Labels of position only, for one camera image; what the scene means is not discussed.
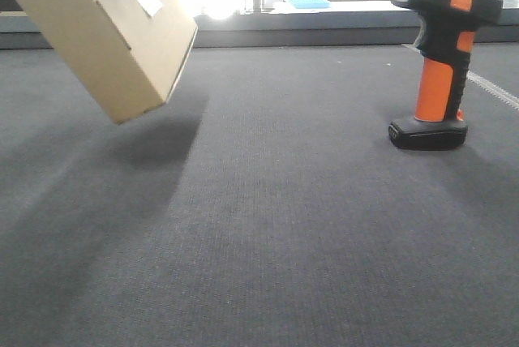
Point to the orange black barcode scanner gun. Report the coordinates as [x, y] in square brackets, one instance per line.
[445, 41]

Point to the blue flat tray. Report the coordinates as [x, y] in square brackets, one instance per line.
[309, 4]

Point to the metal belt seam strip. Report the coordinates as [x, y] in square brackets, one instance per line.
[495, 90]

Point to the brown cardboard package box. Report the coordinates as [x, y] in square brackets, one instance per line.
[128, 62]

